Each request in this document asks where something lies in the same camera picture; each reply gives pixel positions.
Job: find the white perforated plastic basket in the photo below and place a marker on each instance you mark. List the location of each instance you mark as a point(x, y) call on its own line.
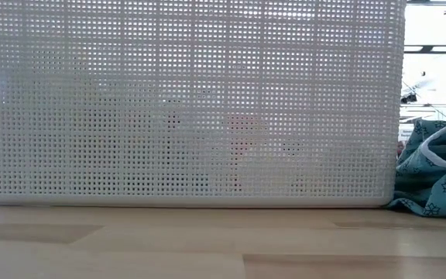
point(188, 97)

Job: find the small black hanging fixture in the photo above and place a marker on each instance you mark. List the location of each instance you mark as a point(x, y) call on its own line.
point(409, 98)

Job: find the blue patterned cloth cap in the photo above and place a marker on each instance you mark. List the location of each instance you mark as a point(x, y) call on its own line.
point(432, 186)

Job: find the dark horizontal background beam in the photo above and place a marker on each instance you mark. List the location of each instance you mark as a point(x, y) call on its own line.
point(440, 49)

